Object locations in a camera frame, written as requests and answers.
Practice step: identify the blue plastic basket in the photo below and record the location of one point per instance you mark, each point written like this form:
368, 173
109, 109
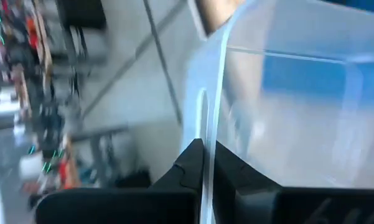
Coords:
314, 81

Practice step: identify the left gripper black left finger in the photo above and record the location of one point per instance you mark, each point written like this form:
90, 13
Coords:
127, 208

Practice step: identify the clear plastic basket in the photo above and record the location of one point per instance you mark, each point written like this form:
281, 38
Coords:
298, 140

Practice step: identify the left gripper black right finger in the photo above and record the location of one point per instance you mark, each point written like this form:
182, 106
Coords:
298, 208

